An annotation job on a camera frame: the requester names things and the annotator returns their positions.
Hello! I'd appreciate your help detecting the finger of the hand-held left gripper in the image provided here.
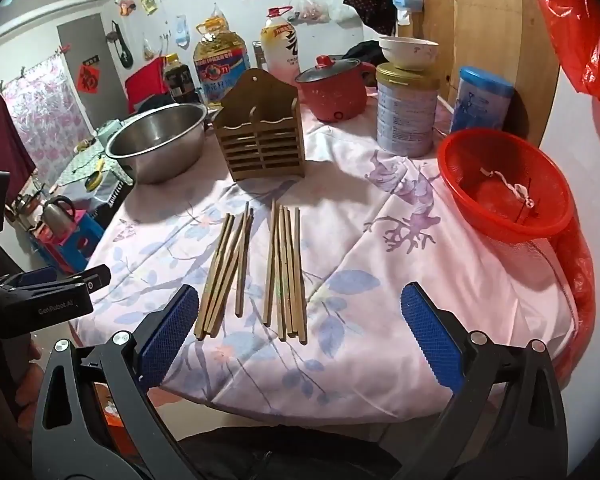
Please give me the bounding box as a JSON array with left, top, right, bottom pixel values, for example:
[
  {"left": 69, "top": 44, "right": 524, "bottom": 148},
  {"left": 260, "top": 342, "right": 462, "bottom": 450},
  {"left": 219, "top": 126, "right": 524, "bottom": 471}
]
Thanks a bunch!
[
  {"left": 0, "top": 264, "right": 112, "bottom": 306},
  {"left": 0, "top": 266, "right": 61, "bottom": 289}
]

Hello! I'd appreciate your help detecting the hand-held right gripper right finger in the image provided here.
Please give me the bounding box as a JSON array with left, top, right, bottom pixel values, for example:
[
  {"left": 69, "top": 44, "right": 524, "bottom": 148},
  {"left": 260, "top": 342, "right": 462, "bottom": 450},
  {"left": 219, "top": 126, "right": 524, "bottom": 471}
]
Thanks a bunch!
[{"left": 395, "top": 282, "right": 568, "bottom": 480}]

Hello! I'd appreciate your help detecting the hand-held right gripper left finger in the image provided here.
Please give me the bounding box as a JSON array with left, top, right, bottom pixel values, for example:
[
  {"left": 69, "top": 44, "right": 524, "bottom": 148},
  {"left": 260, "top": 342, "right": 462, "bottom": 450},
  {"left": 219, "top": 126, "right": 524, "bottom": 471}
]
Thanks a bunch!
[{"left": 30, "top": 284, "right": 211, "bottom": 480}]

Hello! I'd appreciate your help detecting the wooden chopstick holder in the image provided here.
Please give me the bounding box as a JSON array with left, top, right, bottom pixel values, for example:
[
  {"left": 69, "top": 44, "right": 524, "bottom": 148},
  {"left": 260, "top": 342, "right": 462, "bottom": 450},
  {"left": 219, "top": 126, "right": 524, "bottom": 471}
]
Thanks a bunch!
[{"left": 214, "top": 68, "right": 306, "bottom": 183}]

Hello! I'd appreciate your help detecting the person's left hand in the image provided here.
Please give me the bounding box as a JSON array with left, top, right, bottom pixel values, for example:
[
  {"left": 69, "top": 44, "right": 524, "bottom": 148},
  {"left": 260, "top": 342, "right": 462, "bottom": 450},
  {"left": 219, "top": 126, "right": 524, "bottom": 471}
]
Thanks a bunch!
[{"left": 10, "top": 342, "right": 45, "bottom": 413}]

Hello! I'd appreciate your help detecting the blue plastic stool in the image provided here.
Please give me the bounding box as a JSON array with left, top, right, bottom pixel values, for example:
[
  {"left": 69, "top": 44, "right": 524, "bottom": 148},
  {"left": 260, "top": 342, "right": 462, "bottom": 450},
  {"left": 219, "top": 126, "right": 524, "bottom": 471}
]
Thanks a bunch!
[{"left": 44, "top": 220, "right": 106, "bottom": 272}]

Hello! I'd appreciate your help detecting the steel kettle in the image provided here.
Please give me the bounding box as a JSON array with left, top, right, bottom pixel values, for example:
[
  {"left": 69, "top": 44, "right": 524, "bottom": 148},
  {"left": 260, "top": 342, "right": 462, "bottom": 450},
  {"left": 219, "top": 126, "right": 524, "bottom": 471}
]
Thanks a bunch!
[{"left": 42, "top": 195, "right": 76, "bottom": 232}]

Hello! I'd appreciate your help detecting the orange box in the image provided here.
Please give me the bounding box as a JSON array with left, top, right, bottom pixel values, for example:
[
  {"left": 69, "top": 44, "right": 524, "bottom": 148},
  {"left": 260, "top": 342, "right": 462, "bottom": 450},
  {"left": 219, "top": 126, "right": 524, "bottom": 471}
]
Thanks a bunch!
[{"left": 92, "top": 382, "right": 132, "bottom": 442}]

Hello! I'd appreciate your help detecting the pink floral tablecloth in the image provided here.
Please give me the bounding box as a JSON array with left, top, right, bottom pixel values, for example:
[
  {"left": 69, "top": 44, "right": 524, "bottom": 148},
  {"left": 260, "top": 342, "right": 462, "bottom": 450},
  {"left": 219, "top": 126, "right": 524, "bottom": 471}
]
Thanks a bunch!
[{"left": 70, "top": 102, "right": 581, "bottom": 417}]

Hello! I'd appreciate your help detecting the green patterned cloth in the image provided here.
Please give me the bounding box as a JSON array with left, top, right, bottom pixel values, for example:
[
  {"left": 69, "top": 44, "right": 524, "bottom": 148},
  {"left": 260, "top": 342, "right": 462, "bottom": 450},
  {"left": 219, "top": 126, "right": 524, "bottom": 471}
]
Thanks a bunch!
[{"left": 55, "top": 135, "right": 132, "bottom": 187}]

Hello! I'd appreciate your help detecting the maroon cloth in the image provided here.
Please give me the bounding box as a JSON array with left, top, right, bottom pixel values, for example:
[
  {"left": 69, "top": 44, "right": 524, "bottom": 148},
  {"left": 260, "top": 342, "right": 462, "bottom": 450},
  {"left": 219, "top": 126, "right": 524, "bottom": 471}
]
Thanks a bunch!
[{"left": 0, "top": 92, "right": 37, "bottom": 202}]

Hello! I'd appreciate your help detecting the stainless steel bowl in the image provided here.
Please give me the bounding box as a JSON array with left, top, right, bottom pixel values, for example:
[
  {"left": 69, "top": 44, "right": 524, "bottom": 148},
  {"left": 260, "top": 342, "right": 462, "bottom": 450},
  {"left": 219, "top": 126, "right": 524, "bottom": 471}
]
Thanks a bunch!
[{"left": 105, "top": 103, "right": 210, "bottom": 185}]

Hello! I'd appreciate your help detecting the pink floral sheet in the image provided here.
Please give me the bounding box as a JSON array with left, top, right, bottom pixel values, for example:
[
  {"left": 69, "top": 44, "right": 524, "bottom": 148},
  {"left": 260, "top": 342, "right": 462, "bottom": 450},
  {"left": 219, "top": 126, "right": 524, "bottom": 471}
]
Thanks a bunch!
[{"left": 0, "top": 54, "right": 94, "bottom": 162}]

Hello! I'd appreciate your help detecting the red plastic basket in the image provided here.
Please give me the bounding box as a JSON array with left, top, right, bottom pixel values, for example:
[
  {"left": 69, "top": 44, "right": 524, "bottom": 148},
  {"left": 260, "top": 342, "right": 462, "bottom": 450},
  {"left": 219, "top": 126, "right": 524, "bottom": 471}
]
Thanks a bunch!
[{"left": 437, "top": 128, "right": 573, "bottom": 246}]

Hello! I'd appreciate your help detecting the red door decoration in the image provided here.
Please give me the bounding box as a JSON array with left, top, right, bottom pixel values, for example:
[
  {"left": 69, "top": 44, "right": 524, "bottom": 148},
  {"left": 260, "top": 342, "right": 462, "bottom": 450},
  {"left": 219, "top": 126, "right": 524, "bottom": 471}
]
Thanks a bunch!
[{"left": 77, "top": 62, "right": 101, "bottom": 94}]

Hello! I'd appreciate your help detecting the red cloth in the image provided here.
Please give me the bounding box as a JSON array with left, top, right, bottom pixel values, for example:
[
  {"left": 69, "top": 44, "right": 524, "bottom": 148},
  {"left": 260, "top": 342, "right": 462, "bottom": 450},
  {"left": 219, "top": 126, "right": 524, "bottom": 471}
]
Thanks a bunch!
[{"left": 124, "top": 57, "right": 169, "bottom": 114}]

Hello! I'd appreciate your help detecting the dark sauce bottle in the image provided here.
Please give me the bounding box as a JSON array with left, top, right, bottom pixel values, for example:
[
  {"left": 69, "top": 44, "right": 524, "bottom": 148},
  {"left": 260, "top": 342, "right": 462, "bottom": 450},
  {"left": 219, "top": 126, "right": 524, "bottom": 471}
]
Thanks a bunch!
[{"left": 163, "top": 53, "right": 197, "bottom": 104}]

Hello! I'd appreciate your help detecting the milk powder can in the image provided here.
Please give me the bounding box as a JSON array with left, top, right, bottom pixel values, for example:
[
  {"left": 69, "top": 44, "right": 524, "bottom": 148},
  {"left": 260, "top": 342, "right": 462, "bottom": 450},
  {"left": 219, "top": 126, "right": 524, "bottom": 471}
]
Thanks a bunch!
[{"left": 376, "top": 62, "right": 440, "bottom": 157}]

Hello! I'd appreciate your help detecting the black hanging tool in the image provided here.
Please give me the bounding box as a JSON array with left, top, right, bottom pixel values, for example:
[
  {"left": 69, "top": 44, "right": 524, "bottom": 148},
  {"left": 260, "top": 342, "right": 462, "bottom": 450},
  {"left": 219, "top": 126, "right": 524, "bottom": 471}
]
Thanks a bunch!
[{"left": 105, "top": 20, "right": 134, "bottom": 69}]

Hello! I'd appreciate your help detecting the blue canister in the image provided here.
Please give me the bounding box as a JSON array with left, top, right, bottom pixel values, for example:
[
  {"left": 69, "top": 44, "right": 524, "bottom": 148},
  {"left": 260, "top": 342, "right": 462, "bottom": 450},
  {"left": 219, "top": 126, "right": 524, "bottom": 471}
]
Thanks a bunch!
[{"left": 450, "top": 66, "right": 515, "bottom": 136}]

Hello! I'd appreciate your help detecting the grey door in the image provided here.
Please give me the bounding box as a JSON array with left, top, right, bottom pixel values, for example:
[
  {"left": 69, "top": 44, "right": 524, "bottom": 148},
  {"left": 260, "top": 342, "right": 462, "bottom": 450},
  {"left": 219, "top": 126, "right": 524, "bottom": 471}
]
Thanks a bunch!
[{"left": 57, "top": 11, "right": 132, "bottom": 136}]

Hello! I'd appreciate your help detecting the yellow cooking oil bottle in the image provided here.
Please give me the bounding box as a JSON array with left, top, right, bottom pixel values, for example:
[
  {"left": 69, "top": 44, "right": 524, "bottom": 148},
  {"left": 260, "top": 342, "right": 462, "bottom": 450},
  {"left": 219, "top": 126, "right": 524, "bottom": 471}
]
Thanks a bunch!
[{"left": 193, "top": 4, "right": 249, "bottom": 107}]

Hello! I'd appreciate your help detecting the red electric pot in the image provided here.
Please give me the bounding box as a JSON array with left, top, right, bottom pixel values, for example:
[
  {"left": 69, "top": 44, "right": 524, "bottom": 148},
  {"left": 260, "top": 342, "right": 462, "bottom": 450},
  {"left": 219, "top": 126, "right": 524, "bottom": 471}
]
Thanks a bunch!
[{"left": 295, "top": 55, "right": 376, "bottom": 122}]

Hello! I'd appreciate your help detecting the white ceramic bowl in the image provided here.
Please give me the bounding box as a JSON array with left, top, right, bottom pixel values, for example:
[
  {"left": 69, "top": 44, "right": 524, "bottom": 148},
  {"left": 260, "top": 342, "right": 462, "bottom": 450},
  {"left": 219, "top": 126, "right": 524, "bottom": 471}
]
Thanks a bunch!
[{"left": 378, "top": 36, "right": 439, "bottom": 72}]

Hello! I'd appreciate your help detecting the black cloth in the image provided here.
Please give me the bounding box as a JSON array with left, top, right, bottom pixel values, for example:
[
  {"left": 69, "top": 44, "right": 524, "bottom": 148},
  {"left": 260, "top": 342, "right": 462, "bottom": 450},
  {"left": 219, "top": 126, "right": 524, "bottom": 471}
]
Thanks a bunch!
[{"left": 342, "top": 40, "right": 392, "bottom": 69}]

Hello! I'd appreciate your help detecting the white jug with red cap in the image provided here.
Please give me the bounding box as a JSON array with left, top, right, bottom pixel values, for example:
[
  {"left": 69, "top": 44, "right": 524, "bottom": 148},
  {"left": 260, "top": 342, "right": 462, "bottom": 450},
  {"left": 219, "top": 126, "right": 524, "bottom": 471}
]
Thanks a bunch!
[{"left": 259, "top": 6, "right": 302, "bottom": 79}]

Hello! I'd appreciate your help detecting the round wooden board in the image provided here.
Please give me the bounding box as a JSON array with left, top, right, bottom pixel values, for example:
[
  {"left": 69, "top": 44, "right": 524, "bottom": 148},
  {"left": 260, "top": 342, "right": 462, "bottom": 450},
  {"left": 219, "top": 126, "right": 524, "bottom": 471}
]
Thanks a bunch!
[{"left": 410, "top": 0, "right": 562, "bottom": 147}]

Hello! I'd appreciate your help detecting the white plastic bag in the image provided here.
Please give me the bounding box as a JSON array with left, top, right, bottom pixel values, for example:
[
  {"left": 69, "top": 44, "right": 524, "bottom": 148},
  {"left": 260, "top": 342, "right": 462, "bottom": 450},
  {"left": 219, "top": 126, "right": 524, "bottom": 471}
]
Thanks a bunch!
[{"left": 326, "top": 0, "right": 364, "bottom": 24}]

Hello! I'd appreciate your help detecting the hanging red plastic bag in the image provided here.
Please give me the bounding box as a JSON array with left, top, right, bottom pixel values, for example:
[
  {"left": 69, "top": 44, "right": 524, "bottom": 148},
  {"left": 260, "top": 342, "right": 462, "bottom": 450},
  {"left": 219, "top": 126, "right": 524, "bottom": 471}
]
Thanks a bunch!
[{"left": 512, "top": 0, "right": 600, "bottom": 102}]

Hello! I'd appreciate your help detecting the clear bag with red contents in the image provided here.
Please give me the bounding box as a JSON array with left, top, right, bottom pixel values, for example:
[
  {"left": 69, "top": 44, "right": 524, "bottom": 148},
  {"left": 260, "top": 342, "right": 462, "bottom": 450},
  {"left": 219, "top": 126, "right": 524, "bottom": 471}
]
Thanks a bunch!
[{"left": 290, "top": 0, "right": 331, "bottom": 24}]

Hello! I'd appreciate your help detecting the white string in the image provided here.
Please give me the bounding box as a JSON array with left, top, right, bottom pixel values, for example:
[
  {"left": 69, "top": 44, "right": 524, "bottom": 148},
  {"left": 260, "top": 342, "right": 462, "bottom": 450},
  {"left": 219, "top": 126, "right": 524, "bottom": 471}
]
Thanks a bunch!
[{"left": 480, "top": 167, "right": 536, "bottom": 209}]

